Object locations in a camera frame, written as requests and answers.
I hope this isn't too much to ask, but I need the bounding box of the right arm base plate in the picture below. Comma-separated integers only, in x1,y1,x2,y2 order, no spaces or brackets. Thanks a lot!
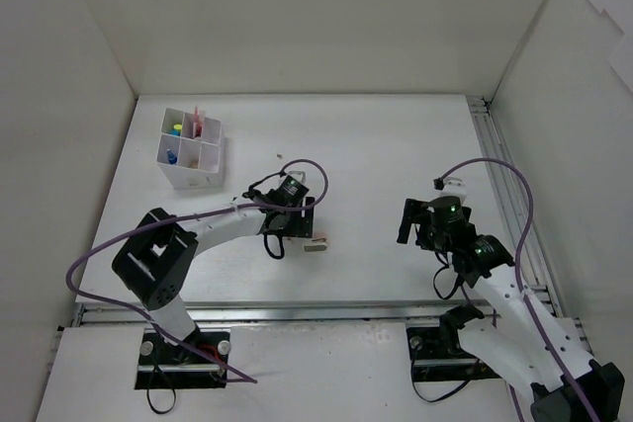
407,327,499,382

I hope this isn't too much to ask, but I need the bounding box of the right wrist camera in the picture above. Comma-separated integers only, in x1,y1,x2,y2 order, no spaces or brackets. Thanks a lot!
433,177,468,205

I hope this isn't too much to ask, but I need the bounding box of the aluminium rail right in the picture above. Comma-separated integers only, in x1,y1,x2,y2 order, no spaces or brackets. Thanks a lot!
466,96,564,317

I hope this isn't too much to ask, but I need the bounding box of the blue cap marker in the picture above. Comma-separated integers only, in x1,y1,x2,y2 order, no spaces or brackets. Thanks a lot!
166,148,178,165

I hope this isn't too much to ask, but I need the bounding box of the pink pen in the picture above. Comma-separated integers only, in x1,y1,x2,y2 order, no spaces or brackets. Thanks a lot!
192,106,205,137

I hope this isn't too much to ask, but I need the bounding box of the aluminium rail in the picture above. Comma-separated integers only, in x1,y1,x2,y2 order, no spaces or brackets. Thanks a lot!
71,298,465,326
466,96,564,317

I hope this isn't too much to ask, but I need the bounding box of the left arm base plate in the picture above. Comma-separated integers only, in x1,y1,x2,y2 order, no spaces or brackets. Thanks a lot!
135,331,226,390

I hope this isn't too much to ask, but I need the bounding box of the white compartment organizer box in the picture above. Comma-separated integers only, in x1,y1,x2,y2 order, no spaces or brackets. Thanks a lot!
156,108,226,190

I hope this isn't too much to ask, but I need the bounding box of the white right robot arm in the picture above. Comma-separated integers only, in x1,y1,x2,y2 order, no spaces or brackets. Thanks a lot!
397,196,625,421

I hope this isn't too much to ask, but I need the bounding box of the aluminium rail front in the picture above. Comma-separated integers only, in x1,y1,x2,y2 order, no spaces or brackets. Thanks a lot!
71,298,465,326

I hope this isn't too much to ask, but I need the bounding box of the pink black eraser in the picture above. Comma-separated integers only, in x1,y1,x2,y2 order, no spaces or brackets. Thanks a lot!
303,233,328,253

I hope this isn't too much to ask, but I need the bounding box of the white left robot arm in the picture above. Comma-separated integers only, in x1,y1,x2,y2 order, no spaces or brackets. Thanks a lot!
112,171,314,363

